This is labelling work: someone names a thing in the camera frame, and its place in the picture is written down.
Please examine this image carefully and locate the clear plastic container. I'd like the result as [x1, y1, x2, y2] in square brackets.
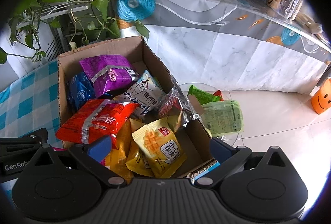
[281, 0, 304, 20]

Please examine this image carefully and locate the blue foil snack packet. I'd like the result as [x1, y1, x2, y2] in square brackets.
[67, 71, 97, 111]

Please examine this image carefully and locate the bright green snack packet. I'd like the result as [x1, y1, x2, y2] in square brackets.
[187, 84, 224, 105]

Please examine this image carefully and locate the printed clear plastic tablecloth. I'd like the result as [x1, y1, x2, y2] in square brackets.
[114, 0, 331, 96]

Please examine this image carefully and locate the red snack packet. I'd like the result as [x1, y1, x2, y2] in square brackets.
[55, 98, 140, 149]

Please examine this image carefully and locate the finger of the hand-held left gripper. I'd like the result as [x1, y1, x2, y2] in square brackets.
[0, 128, 49, 154]

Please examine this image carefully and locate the blue checked tablecloth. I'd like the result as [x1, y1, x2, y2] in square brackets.
[0, 58, 62, 142]

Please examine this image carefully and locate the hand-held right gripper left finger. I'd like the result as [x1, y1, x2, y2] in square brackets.
[36, 135, 127, 186]

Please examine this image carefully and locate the cardboard box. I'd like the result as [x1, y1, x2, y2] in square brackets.
[57, 36, 220, 179]

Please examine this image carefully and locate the white brush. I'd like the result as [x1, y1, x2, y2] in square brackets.
[297, 13, 324, 34]

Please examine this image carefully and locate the silver foil snack packet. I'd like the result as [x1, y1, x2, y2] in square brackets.
[158, 84, 202, 132]

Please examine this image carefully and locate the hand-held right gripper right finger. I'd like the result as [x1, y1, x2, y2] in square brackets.
[194, 137, 290, 187]

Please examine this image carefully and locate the purple snack packet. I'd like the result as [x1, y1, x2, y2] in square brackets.
[79, 54, 141, 99]

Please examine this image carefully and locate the pale green snack packet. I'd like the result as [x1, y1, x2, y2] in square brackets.
[200, 100, 245, 138]

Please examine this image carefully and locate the yellow waffle snack packet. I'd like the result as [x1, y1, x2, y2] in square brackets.
[131, 117, 188, 179]

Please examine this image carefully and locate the white metal plant rack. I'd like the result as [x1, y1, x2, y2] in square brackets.
[16, 0, 104, 59]

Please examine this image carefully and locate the orange smiley face cup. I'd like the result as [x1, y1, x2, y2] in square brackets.
[310, 78, 331, 115]

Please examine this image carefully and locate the orange yellow snack packet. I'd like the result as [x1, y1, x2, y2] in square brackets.
[105, 118, 135, 184]

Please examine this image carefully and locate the white snack packet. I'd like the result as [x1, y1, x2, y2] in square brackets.
[114, 70, 167, 121]

